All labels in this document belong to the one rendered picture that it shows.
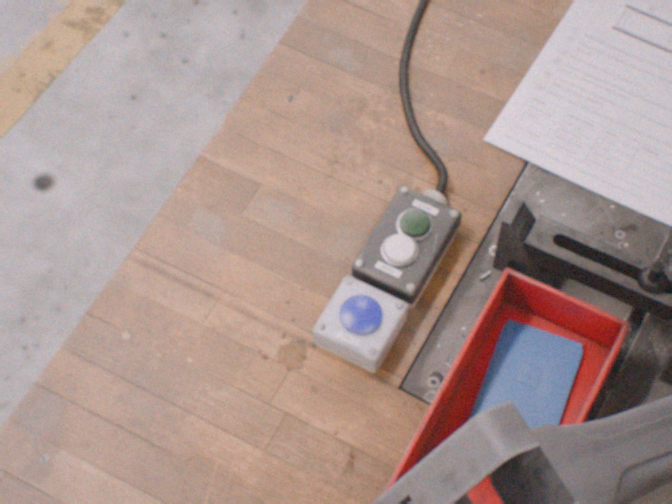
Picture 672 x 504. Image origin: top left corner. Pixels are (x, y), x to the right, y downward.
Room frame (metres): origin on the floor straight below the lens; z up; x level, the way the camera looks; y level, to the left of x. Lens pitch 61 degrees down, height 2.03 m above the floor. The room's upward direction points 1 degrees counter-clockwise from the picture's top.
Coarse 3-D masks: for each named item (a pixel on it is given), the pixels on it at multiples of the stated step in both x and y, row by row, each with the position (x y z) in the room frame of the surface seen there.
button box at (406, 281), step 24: (408, 48) 0.87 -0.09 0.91; (408, 96) 0.81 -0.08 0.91; (408, 120) 0.78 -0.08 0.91; (408, 192) 0.68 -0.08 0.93; (432, 192) 0.68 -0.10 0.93; (384, 216) 0.65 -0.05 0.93; (432, 216) 0.65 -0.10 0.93; (456, 216) 0.65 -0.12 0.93; (384, 240) 0.63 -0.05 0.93; (432, 240) 0.63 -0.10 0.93; (360, 264) 0.60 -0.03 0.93; (384, 264) 0.60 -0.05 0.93; (408, 264) 0.60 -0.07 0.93; (432, 264) 0.60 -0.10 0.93; (384, 288) 0.58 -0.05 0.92; (408, 288) 0.57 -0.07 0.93
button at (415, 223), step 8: (408, 216) 0.65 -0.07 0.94; (416, 216) 0.65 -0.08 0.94; (424, 216) 0.65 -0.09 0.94; (400, 224) 0.64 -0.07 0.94; (408, 224) 0.64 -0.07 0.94; (416, 224) 0.64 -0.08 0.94; (424, 224) 0.64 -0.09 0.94; (408, 232) 0.63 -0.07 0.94; (416, 232) 0.63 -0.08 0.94; (424, 232) 0.63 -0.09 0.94
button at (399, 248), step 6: (402, 234) 0.63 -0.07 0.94; (390, 240) 0.62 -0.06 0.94; (396, 240) 0.62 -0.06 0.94; (402, 240) 0.62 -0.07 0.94; (408, 240) 0.62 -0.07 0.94; (390, 246) 0.62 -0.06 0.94; (396, 246) 0.62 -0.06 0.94; (402, 246) 0.62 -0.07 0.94; (408, 246) 0.62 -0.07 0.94; (390, 252) 0.61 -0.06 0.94; (396, 252) 0.61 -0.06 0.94; (402, 252) 0.61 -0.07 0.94; (408, 252) 0.61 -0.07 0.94; (390, 258) 0.60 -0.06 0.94; (396, 258) 0.60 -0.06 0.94; (402, 258) 0.60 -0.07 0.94; (408, 258) 0.60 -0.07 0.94
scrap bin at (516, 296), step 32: (512, 288) 0.57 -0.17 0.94; (544, 288) 0.56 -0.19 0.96; (480, 320) 0.53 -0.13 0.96; (544, 320) 0.55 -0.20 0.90; (576, 320) 0.54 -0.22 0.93; (608, 320) 0.53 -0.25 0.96; (480, 352) 0.52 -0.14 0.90; (608, 352) 0.52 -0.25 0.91; (448, 384) 0.47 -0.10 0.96; (480, 384) 0.49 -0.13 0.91; (576, 384) 0.49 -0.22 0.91; (448, 416) 0.46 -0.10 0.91; (576, 416) 0.46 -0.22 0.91; (416, 448) 0.41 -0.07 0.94
